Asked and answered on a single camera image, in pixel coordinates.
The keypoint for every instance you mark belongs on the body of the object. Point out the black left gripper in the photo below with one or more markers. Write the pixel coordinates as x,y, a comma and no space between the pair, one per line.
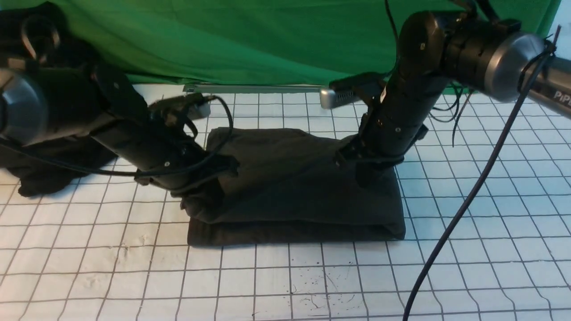
185,170

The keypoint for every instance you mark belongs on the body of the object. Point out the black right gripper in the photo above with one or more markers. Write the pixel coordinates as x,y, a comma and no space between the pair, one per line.
374,151

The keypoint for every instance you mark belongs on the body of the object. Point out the gray long-sleeve shirt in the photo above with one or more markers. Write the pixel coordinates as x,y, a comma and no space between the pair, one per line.
288,190

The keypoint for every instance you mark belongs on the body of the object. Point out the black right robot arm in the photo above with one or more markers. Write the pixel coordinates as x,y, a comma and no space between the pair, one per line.
497,59

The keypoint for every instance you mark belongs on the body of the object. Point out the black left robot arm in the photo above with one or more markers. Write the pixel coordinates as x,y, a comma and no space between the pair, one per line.
42,104

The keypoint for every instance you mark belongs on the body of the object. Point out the gray metal bar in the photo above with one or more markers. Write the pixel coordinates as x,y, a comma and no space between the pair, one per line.
249,89

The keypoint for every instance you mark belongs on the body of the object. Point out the green backdrop cloth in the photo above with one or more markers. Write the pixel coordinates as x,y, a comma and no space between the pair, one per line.
236,42

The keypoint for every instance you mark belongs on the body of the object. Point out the black clothes pile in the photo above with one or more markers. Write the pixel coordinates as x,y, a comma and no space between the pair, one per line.
48,32

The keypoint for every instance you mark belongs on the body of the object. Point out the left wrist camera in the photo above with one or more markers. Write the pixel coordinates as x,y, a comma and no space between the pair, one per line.
174,110

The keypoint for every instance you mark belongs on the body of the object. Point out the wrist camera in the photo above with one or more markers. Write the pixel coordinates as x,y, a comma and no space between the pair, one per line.
174,110
351,89

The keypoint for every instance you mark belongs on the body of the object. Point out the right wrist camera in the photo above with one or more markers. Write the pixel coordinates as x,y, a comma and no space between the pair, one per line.
351,89

